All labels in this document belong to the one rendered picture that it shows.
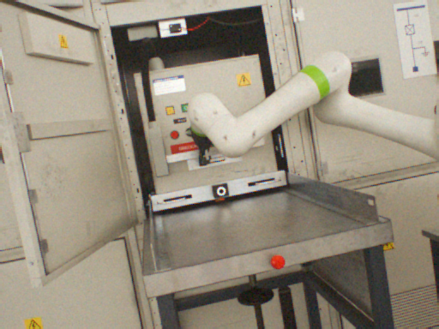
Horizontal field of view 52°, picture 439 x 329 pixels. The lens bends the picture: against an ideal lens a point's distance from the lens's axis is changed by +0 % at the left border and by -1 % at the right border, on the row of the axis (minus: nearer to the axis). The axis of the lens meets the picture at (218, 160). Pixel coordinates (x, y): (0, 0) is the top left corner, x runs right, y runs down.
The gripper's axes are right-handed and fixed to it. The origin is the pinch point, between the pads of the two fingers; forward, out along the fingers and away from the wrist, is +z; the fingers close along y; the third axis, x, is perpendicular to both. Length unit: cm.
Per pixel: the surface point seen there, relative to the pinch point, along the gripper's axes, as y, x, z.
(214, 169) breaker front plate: 0.6, 4.7, 8.7
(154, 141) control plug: -6.8, -16.4, -8.4
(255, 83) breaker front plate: -25.6, 26.5, -6.5
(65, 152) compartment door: 4, -43, -31
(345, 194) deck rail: 36, 33, -35
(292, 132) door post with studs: -4.8, 37.0, 0.4
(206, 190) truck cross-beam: 7.7, -0.3, 11.4
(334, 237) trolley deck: 49, 21, -47
